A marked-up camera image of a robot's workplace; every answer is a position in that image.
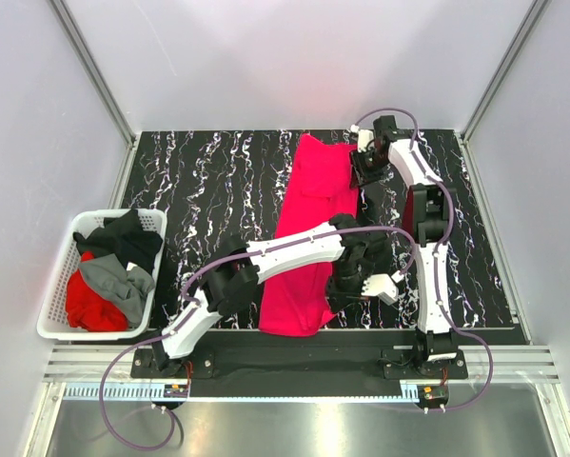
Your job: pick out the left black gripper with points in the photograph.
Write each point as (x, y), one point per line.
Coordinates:
(340, 298)

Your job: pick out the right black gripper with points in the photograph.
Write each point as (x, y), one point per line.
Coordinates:
(358, 174)

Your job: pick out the pink t shirt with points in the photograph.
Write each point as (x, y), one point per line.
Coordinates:
(294, 303)

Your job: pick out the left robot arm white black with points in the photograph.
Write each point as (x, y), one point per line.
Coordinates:
(227, 283)

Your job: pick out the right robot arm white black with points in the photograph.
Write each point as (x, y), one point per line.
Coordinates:
(428, 218)

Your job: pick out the right small connector board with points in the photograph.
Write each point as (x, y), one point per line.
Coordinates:
(439, 394)

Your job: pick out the small connector board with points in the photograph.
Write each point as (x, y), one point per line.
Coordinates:
(176, 390)
(439, 394)

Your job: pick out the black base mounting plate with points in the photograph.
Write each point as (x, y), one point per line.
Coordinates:
(342, 382)

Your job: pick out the left small connector board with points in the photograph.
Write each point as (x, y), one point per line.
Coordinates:
(176, 390)

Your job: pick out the grey t shirt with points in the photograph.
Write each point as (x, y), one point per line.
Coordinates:
(125, 287)

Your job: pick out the black t shirt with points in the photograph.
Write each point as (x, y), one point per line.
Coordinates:
(124, 237)

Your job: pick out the white plastic laundry basket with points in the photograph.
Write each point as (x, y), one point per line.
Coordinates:
(52, 322)

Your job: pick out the red t shirt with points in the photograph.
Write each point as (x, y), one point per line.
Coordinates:
(86, 309)

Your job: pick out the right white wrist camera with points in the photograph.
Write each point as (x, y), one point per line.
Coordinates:
(363, 137)

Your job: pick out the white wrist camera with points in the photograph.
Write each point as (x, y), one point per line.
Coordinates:
(383, 286)
(363, 137)

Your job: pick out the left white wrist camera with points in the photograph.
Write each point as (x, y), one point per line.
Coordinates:
(383, 286)

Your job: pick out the aluminium rail profile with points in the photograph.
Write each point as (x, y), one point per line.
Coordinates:
(501, 364)

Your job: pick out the white slotted cable duct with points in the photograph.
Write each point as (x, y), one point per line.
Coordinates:
(203, 392)

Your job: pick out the right aluminium frame post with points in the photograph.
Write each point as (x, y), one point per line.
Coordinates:
(520, 39)

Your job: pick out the aluminium frame post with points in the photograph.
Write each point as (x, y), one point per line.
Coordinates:
(520, 39)
(80, 46)

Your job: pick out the left aluminium frame post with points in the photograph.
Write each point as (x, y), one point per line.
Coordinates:
(80, 46)

